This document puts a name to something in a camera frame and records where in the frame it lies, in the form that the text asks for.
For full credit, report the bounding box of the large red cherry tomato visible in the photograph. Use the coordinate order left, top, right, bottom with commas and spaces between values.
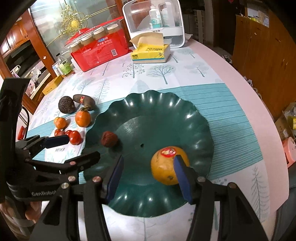
69, 131, 82, 145

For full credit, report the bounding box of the medium orange tangerine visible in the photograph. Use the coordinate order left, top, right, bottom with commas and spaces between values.
54, 117, 67, 130

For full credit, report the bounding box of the large orange tangerine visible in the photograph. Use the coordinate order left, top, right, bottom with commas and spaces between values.
75, 110, 91, 128

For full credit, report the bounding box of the dark avocado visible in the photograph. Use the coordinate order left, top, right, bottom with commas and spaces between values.
58, 96, 76, 114

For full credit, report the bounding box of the overripe brown banana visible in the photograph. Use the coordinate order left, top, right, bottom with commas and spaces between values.
73, 94, 96, 110

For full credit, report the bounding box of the yellow orange with sticker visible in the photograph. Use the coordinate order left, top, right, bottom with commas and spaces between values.
151, 146, 190, 186

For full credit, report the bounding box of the small red cherry tomato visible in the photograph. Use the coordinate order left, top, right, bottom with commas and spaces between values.
65, 130, 72, 136

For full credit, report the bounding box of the person left hand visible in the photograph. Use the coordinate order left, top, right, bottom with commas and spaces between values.
1, 199, 42, 237

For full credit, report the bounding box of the white round floral placemat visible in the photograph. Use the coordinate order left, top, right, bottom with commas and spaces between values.
43, 115, 87, 164

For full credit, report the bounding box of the tree pattern tablecloth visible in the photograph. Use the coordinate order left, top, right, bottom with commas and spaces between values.
25, 39, 290, 241

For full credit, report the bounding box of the yellow flat box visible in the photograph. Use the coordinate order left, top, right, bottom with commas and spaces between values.
42, 75, 63, 95

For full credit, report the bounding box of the dark green scalloped plate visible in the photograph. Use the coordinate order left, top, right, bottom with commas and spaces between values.
83, 90, 214, 217

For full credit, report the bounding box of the small white medicine box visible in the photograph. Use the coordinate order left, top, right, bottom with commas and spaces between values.
52, 62, 60, 76

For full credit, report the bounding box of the green label glass bottle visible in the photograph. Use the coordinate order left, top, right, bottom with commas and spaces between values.
56, 53, 72, 75

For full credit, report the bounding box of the yellow green snack bag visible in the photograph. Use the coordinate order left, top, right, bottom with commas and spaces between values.
287, 116, 296, 130

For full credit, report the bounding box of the red paper cup package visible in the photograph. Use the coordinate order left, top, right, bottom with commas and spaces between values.
65, 16, 130, 72

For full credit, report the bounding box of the yellow tissue pack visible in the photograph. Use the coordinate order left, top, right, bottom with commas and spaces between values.
130, 32, 171, 64

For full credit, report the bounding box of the white cosmetic storage box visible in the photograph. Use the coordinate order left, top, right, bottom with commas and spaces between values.
122, 0, 185, 48

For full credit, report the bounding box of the black cable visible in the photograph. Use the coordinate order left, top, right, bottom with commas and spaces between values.
21, 105, 31, 137

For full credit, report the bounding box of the gold sun wall ornament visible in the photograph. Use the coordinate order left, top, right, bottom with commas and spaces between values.
46, 4, 116, 47

